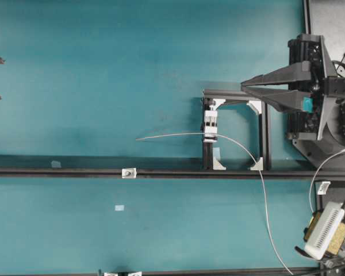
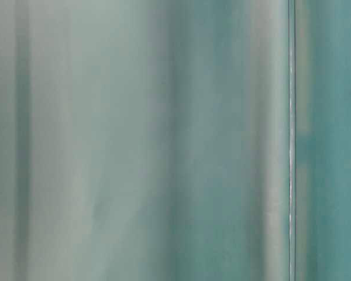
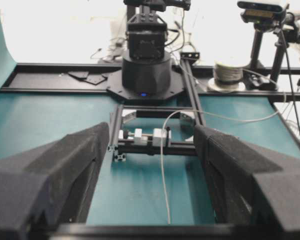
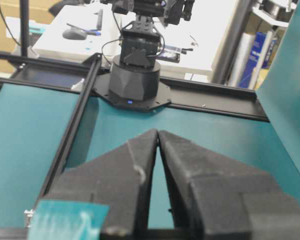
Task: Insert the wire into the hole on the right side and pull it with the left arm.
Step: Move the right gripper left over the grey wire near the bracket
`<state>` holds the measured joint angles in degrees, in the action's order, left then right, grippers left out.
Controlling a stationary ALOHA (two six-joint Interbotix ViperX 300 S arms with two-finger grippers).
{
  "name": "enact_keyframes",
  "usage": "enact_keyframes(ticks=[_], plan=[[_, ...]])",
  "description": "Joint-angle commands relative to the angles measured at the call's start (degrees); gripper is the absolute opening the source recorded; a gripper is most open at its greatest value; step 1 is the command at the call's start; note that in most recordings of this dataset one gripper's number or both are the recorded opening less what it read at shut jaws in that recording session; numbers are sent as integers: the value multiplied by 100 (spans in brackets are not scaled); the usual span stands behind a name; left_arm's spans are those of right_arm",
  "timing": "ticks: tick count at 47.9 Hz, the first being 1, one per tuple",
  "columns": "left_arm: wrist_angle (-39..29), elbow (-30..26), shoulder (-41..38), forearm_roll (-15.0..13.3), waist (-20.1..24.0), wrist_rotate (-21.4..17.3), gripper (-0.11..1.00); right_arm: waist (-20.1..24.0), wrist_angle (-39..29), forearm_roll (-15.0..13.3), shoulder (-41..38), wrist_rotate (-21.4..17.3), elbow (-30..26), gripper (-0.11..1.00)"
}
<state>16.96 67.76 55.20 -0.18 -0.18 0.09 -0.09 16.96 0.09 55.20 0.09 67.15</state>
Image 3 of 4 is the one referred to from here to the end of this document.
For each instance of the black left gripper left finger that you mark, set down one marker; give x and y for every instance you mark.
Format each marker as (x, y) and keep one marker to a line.
(51, 184)

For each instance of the black long aluminium rail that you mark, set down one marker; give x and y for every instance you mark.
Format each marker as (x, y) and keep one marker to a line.
(192, 93)

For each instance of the white wire spool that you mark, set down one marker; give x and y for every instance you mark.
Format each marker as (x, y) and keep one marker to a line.
(227, 77)

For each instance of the grey depth camera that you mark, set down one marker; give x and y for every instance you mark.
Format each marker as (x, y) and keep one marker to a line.
(263, 11)

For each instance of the black aluminium frame fixture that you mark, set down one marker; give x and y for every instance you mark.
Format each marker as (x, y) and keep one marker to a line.
(124, 142)

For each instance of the white clamp block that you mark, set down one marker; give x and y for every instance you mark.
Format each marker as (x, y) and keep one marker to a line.
(157, 138)

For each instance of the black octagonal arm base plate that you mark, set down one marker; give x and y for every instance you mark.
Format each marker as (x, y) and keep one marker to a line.
(146, 85)

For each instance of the black loose bracket plates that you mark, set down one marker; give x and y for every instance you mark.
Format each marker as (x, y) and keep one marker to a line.
(87, 77)

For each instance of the black camera stand post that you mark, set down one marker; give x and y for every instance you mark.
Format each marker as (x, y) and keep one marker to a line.
(256, 47)

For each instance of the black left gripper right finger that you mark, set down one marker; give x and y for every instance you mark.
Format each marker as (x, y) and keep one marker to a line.
(253, 190)

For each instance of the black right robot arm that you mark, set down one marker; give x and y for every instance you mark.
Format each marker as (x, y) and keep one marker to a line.
(146, 66)

